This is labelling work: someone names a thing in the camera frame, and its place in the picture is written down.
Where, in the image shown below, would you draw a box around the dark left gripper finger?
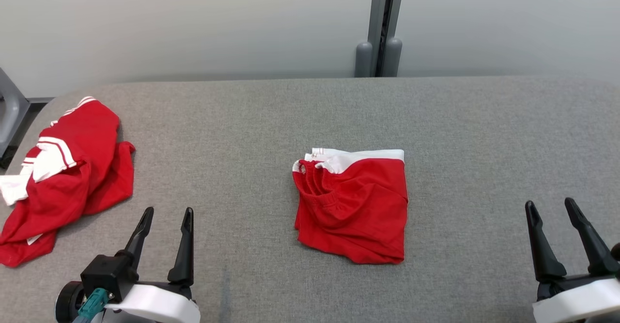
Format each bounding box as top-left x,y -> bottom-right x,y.
167,207 -> 195,287
115,207 -> 155,271

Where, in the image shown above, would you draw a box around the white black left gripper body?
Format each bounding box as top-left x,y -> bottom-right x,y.
104,280 -> 201,323

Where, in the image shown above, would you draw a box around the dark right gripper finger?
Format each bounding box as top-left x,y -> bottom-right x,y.
564,197 -> 620,276
525,200 -> 567,282

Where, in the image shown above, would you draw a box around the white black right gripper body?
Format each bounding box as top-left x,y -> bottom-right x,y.
532,272 -> 620,323

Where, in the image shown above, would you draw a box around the red white jersey shirt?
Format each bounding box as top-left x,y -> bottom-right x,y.
0,96 -> 136,268

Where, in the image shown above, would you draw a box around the red white shorts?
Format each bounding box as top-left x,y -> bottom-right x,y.
292,147 -> 409,265

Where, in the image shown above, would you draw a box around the grey curved chair part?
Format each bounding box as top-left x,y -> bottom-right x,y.
0,68 -> 31,157

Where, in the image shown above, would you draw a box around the teal left cable connector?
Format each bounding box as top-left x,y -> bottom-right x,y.
73,287 -> 115,323

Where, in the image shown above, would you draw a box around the grey cylindrical post foot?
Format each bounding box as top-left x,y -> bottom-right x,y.
355,41 -> 374,77
384,37 -> 403,77

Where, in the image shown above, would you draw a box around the grey vertical wall post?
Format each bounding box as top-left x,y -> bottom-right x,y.
367,0 -> 407,77

